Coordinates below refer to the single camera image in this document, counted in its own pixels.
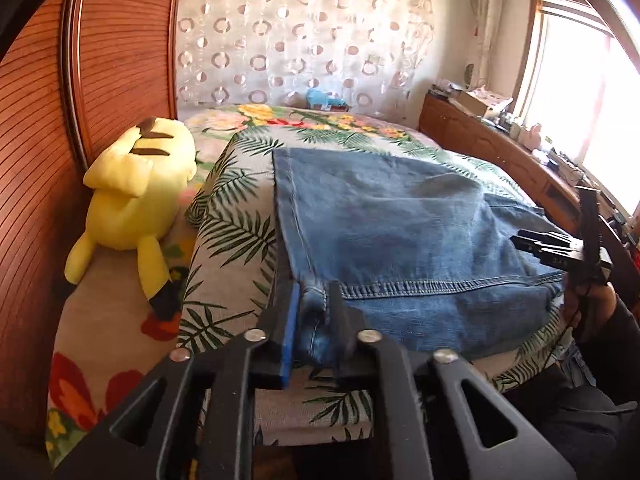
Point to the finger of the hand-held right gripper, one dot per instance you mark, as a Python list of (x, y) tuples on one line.
[(542, 250)]

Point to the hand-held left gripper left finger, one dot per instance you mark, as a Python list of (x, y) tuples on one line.
[(291, 330)]

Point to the leaf-print cloth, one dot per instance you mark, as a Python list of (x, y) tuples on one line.
[(230, 240)]

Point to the yellow plush toy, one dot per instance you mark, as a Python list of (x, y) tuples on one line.
[(140, 170)]

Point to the person's right forearm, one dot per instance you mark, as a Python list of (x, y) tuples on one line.
[(625, 355)]

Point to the blue denim pants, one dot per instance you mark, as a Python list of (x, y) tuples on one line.
[(400, 235)]

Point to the white wrapped air conditioner pipe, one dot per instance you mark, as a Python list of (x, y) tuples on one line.
[(485, 25)]

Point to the window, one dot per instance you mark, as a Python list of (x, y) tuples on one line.
[(575, 85)]

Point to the sheer circle-patterned curtain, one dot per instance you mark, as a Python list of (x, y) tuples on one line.
[(300, 35)]

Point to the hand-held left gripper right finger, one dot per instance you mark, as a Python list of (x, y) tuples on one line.
[(345, 330)]

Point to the blue plush toy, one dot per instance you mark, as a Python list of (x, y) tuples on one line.
[(325, 99)]

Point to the brown wooden side cabinet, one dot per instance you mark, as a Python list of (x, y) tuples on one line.
[(480, 135)]

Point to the bed with floral sheet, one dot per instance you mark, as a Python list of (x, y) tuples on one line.
[(110, 320)]

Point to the person's right hand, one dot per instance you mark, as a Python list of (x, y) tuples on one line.
[(605, 305)]

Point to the cardboard box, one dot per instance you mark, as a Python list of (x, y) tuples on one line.
[(482, 102)]

